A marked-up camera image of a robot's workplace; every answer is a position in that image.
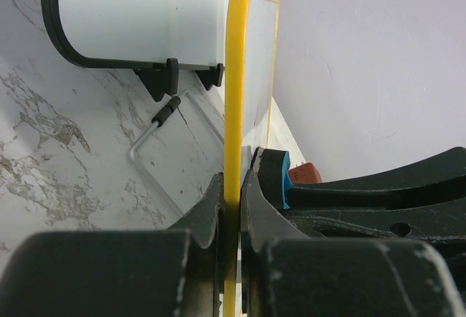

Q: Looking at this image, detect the small yellow-framed whiteboard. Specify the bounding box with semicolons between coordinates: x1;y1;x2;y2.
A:
223;0;280;316

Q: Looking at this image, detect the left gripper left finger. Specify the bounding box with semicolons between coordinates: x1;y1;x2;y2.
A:
1;173;224;316

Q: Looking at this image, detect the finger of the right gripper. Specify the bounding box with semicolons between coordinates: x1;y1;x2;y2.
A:
283;200;465;251
287;146;465;210

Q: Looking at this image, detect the red brown block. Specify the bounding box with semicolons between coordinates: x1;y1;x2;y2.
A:
288;163;322;184

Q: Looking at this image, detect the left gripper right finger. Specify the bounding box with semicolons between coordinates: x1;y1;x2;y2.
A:
241;171;455;316

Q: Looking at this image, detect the metal wire stand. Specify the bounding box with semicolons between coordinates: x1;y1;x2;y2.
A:
128;90;224;218

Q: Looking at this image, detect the large black-framed whiteboard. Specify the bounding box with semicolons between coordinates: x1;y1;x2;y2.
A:
41;0;228;101

